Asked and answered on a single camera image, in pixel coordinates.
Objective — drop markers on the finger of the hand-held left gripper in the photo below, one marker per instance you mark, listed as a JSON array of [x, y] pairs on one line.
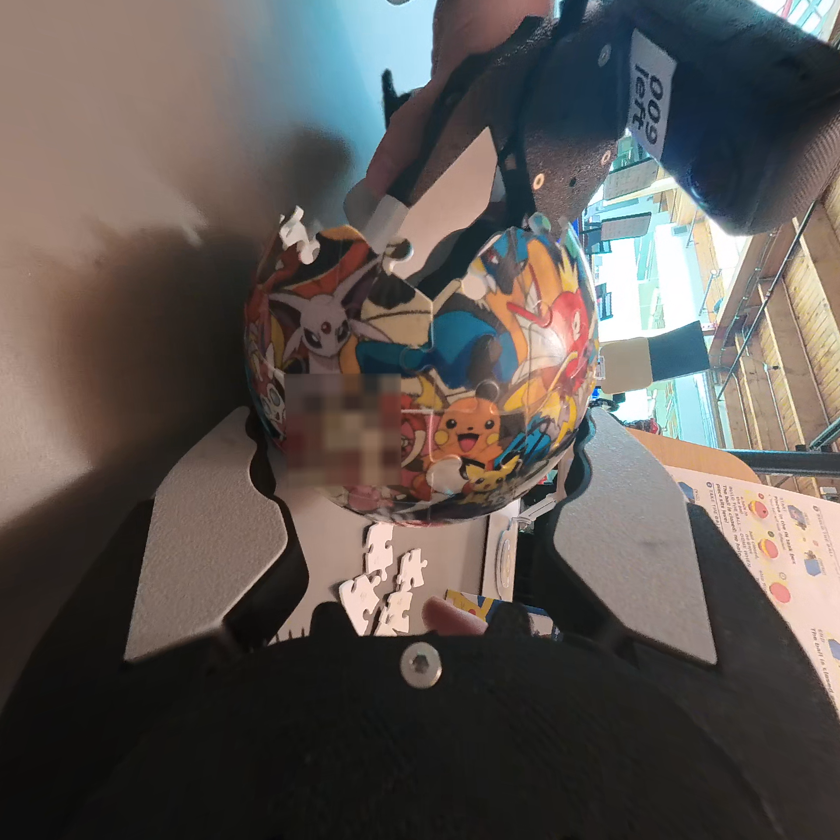
[[453, 190]]

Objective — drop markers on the person's right hand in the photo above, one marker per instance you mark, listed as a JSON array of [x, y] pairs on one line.
[[453, 617]]

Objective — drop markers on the colourful cartoon puzzle ball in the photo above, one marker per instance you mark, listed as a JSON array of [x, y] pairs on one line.
[[512, 341]]

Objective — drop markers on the metal bar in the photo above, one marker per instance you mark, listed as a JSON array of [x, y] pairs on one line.
[[787, 463]]

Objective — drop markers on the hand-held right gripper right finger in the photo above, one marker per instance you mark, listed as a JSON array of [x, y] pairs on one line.
[[630, 538]]

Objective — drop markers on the printed instruction sheet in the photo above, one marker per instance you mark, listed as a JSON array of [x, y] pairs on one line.
[[774, 544]]

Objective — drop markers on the person's left hand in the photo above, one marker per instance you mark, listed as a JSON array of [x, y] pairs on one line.
[[472, 33]]

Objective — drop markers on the cartoon puzzle box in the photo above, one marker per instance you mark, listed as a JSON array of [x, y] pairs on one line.
[[469, 607]]

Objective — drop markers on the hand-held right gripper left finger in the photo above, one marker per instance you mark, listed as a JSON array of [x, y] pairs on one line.
[[210, 525]]

